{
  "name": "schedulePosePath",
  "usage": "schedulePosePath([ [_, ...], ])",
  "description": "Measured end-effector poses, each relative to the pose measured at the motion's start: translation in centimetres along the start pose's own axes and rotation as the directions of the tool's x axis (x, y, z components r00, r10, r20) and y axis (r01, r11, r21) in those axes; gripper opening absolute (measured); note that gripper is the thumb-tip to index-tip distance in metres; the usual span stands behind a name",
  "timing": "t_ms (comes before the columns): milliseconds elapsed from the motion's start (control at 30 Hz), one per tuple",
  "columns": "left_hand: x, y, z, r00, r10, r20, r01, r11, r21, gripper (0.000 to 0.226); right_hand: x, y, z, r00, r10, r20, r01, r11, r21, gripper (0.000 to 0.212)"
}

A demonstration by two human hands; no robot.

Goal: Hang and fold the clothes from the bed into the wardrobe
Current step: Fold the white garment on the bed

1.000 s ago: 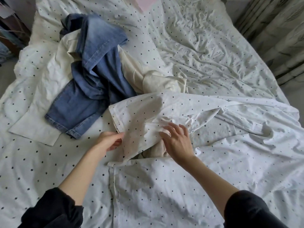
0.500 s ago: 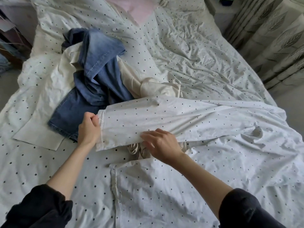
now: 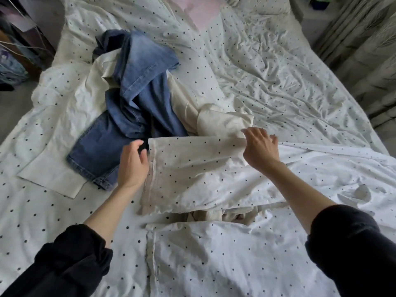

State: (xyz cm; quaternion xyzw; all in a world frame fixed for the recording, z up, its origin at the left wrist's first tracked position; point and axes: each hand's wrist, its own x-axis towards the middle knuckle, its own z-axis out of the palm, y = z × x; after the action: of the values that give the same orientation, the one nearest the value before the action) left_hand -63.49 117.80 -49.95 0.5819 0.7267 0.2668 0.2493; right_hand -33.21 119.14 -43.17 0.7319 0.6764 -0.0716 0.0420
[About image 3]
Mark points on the person's right hand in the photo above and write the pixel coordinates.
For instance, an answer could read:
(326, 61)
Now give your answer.
(261, 151)

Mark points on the person's left hand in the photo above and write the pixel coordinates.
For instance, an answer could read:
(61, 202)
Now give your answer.
(133, 169)

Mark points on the white polka dot pants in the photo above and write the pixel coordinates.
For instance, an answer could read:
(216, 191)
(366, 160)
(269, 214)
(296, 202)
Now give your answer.
(204, 176)

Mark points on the blue denim jeans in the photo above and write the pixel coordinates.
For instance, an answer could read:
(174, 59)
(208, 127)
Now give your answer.
(139, 89)

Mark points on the cream white jacket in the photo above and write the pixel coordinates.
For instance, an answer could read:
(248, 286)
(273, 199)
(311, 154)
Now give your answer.
(52, 167)

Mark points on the person's right forearm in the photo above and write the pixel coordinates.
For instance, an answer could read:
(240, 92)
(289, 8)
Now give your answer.
(303, 194)

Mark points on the white dotted bed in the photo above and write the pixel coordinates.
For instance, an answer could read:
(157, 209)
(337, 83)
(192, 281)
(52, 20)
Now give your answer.
(278, 83)

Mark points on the white bedside cabinet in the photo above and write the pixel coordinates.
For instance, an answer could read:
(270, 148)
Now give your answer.
(312, 24)

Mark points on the white pillow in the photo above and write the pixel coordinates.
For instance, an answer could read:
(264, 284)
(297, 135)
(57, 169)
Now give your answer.
(260, 3)

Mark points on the pink pillow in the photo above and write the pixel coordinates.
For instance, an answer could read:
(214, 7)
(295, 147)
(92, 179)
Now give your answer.
(198, 9)

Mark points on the blue patterned bag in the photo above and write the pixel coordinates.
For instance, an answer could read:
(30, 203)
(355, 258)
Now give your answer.
(11, 70)

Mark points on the grey bedside cabinet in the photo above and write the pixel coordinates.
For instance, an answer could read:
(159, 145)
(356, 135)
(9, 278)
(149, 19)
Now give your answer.
(43, 18)

